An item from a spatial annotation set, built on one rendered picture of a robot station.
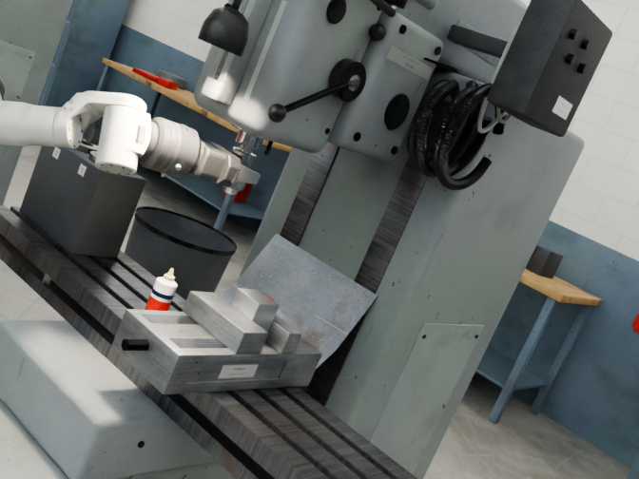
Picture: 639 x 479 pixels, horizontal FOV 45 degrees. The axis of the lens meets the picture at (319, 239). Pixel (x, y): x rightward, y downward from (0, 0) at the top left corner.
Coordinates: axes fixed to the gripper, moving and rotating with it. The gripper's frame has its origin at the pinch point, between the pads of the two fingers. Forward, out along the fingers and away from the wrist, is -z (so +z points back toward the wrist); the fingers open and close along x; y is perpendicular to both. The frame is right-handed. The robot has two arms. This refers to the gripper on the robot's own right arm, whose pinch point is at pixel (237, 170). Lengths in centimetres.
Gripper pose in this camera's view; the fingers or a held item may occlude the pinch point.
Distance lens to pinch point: 141.7
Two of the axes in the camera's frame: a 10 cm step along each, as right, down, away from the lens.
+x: -5.3, -3.8, 7.6
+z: -7.5, -2.1, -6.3
